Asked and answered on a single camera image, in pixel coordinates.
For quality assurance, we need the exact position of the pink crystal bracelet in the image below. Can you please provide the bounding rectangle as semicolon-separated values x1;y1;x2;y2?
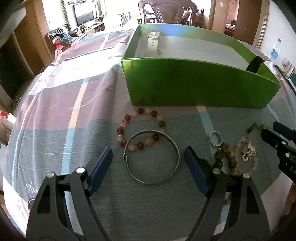
235;136;258;175

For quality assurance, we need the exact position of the brown bead bracelet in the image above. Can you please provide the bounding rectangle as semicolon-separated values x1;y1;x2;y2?
214;143;242;177

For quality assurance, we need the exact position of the small white bead ring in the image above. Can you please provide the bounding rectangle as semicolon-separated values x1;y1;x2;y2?
208;131;224;147

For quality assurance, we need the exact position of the silver metal bangle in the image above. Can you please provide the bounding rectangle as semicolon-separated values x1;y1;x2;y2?
122;130;181;185

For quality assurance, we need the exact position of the red white bead bracelet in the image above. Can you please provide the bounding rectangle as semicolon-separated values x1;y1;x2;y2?
116;107;166;152

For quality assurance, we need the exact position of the green book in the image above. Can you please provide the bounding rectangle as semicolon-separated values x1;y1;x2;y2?
288;72;296;92

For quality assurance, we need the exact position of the black wristband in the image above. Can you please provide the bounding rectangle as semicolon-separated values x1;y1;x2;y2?
245;56;265;74

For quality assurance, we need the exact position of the plastic water bottle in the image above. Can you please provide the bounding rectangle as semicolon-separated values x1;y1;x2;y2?
269;38;281;62

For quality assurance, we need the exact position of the red white box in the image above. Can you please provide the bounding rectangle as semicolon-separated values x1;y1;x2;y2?
0;111;16;146

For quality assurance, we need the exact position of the striped plaid tablecloth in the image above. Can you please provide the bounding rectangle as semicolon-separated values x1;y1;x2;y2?
3;30;295;240

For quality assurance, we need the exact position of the green cardboard box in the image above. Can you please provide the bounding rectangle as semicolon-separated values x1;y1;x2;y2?
121;24;281;108

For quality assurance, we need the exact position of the white watch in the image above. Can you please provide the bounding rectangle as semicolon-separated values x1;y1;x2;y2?
145;31;161;57

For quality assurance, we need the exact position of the dark wooden chair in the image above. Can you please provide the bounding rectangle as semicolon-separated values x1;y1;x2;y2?
138;1;204;27

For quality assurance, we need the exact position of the chair with colourful clothes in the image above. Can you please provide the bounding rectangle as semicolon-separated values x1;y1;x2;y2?
47;25;78;57

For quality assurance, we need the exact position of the black television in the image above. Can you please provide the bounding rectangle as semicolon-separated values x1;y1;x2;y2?
74;2;94;26

